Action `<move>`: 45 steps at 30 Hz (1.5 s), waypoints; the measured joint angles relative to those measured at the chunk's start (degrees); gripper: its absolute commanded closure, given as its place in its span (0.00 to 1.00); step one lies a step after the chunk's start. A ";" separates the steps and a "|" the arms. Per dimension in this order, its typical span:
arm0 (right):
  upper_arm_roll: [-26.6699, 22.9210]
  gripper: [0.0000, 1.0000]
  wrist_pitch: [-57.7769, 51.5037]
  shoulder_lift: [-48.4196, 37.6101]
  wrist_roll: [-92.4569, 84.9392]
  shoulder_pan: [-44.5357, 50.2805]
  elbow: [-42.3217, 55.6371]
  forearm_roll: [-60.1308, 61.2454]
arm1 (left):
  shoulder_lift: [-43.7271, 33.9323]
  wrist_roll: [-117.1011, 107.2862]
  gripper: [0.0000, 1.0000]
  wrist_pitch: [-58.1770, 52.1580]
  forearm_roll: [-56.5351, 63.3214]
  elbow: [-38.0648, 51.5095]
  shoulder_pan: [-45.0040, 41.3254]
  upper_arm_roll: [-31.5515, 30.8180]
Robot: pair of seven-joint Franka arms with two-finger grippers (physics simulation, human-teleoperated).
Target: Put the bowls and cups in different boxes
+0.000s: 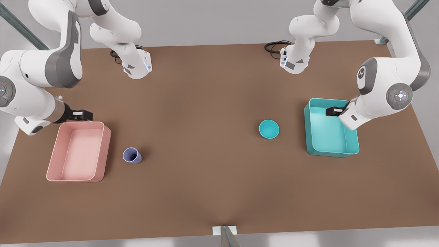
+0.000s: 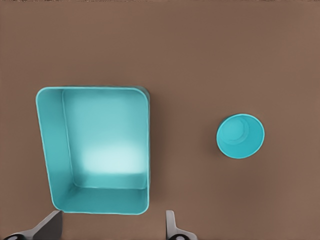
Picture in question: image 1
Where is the teal rectangular box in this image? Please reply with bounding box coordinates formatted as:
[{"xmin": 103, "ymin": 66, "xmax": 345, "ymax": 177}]
[{"xmin": 304, "ymin": 98, "xmax": 360, "ymax": 158}]

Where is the pink rectangular box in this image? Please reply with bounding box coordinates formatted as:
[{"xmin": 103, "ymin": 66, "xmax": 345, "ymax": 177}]
[{"xmin": 46, "ymin": 121, "xmax": 111, "ymax": 183}]

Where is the purple cup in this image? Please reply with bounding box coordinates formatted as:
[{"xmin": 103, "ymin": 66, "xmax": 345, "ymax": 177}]
[{"xmin": 123, "ymin": 148, "xmax": 142, "ymax": 164}]

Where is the teal bowl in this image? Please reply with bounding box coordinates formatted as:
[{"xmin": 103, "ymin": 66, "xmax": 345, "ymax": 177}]
[{"xmin": 259, "ymin": 119, "xmax": 280, "ymax": 139}]

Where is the black cable loop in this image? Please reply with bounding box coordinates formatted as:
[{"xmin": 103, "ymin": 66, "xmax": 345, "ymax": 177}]
[
  {"xmin": 110, "ymin": 45, "xmax": 144, "ymax": 65},
  {"xmin": 264, "ymin": 40, "xmax": 294, "ymax": 59}
]

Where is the silver frame post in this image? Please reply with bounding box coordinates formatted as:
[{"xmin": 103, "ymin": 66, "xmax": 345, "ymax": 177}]
[
  {"xmin": 212, "ymin": 225, "xmax": 240, "ymax": 247},
  {"xmin": 374, "ymin": 0, "xmax": 430, "ymax": 45},
  {"xmin": 0, "ymin": 3, "xmax": 49, "ymax": 51}
]

